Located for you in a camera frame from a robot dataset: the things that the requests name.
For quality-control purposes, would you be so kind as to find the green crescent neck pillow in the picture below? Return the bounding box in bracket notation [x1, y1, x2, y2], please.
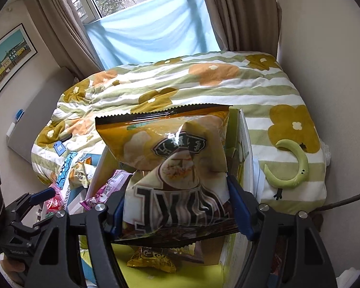
[264, 139, 309, 189]

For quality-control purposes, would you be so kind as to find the pile of snack packets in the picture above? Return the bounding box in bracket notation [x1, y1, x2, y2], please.
[43, 160, 94, 218]

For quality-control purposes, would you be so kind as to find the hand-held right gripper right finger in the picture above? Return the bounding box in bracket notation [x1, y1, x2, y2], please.
[227, 175, 338, 288]

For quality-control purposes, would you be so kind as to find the person's left hand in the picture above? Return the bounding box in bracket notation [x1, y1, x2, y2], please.
[0, 257, 27, 285]

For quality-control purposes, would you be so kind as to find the framed houses picture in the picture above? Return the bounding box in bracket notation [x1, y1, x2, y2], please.
[0, 23, 38, 105]

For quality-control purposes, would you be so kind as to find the floral striped duvet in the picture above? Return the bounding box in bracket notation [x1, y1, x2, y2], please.
[30, 51, 327, 213]

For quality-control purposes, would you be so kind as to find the small yellow candy bag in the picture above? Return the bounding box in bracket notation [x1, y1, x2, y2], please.
[127, 246, 177, 273]

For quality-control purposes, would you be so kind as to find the brown curtain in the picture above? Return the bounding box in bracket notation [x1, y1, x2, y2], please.
[198, 0, 282, 66]
[30, 0, 108, 78]

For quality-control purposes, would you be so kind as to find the green cardboard box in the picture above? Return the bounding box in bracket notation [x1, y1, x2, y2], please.
[87, 106, 259, 288]

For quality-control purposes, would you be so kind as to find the purple snack bag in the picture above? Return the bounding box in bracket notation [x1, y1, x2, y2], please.
[79, 169, 133, 211]

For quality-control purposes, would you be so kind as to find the black cable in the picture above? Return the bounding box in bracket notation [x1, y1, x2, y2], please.
[318, 188, 360, 214]

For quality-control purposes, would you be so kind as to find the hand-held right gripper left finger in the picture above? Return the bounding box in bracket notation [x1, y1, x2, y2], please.
[25, 196, 130, 288]

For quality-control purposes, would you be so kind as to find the small white box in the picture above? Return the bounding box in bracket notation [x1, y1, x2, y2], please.
[5, 122, 18, 138]

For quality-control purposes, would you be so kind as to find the white lace cloth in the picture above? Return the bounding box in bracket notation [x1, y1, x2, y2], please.
[319, 138, 331, 166]

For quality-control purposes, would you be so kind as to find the light blue window cloth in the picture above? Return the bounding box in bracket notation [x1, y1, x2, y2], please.
[84, 0, 221, 69]

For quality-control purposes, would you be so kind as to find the grey headboard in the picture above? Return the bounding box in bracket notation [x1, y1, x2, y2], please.
[6, 66, 78, 162]

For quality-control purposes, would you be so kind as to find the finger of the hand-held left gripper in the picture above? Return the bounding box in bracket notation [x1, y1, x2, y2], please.
[12, 214, 54, 237]
[4, 187, 56, 216]

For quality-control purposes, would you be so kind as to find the brown yellow chip bag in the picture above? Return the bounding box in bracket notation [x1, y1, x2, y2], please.
[95, 103, 239, 246]

